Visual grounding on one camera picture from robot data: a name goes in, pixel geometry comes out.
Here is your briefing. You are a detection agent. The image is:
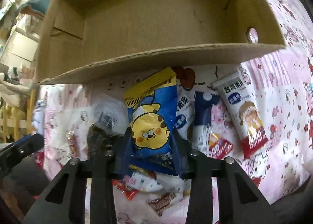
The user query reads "dark brown clear snack pouch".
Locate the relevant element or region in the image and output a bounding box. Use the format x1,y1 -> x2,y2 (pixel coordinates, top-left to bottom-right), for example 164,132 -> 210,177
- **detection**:
87,94 -> 128,159

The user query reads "blue yellow cartoon snack bag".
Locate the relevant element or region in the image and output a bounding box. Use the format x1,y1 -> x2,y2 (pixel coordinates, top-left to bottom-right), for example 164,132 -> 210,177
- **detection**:
124,67 -> 178,175

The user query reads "white red milk candy bar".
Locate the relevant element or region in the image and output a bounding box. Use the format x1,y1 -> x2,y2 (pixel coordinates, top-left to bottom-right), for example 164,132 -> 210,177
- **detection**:
212,72 -> 268,159

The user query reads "small red candy packet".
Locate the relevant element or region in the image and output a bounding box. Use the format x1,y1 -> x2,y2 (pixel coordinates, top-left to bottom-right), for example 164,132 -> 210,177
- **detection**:
112,180 -> 139,201

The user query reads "white blue snack packet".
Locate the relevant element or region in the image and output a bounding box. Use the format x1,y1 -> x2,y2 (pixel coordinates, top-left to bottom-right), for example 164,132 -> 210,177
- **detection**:
175,85 -> 213,154

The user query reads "pink cartoon bed sheet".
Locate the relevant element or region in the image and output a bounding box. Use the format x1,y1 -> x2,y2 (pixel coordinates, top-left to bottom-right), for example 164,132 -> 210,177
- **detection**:
31,0 -> 313,224

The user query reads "brown cardboard box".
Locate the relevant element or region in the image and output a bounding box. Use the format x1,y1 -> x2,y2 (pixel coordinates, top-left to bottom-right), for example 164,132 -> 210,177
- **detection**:
36,0 -> 285,85

